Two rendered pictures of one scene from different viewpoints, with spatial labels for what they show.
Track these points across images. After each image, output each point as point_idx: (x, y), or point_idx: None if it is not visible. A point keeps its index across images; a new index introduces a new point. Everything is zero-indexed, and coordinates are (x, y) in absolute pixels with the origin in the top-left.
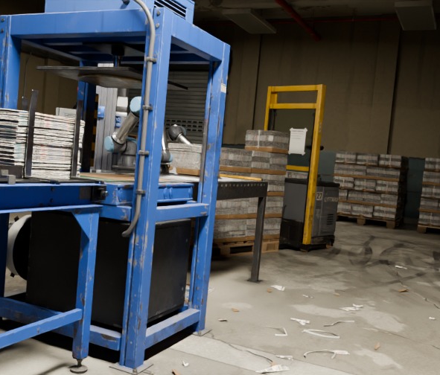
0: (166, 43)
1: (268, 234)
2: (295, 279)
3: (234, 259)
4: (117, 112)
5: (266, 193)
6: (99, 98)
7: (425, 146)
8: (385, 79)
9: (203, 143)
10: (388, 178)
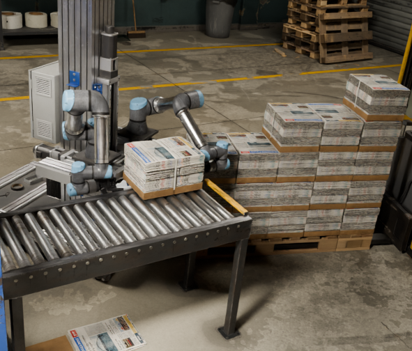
0: None
1: (350, 229)
2: (296, 341)
3: (271, 262)
4: (97, 79)
5: (249, 234)
6: (73, 61)
7: None
8: None
9: None
10: None
